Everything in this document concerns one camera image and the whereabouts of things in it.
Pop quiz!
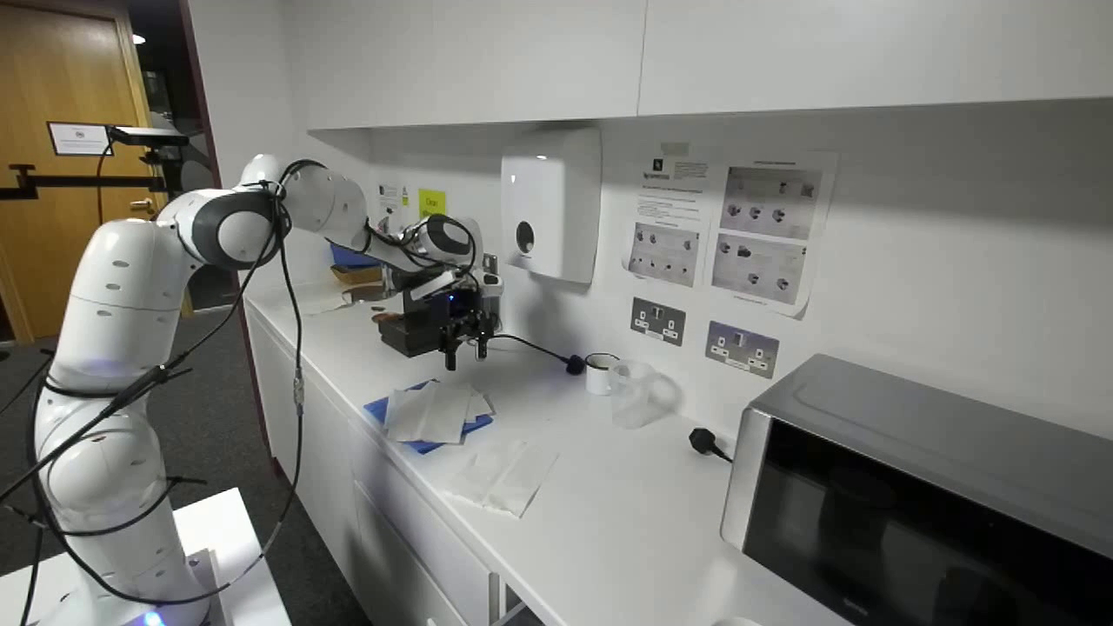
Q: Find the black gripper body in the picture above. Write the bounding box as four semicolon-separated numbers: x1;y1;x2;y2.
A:
417;272;502;342

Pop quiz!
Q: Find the white napkin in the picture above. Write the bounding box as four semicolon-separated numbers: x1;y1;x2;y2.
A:
390;377;492;441
442;441;560;519

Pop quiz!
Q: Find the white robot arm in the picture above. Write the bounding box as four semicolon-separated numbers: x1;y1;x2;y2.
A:
33;153;479;626

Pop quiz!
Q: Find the blue placemat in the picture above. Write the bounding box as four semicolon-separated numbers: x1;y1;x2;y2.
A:
363;397;494;456

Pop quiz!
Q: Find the yellow green sign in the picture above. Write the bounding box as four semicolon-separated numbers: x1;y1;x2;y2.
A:
417;189;448;214

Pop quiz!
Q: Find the white paper towel dispenser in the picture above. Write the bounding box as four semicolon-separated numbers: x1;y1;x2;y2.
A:
502;124;602;284

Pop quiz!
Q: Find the clear glass cup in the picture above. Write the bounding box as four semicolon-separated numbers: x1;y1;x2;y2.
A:
612;372;682;427

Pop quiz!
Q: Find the black power plug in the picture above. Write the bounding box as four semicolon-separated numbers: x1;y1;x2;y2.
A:
688;427;734;461

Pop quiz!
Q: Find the instruction poster sheet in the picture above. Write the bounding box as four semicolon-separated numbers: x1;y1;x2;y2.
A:
623;142;834;316

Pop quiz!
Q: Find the wooden door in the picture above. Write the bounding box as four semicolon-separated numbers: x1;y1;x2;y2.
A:
0;0;168;343

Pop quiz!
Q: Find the stainless steel microwave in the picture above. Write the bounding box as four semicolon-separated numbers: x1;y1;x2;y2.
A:
721;354;1113;626

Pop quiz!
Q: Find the black cable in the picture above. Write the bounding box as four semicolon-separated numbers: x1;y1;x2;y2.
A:
492;330;591;377

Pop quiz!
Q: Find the wall socket plate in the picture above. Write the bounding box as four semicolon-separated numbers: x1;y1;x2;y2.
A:
631;300;684;343
706;322;779;377

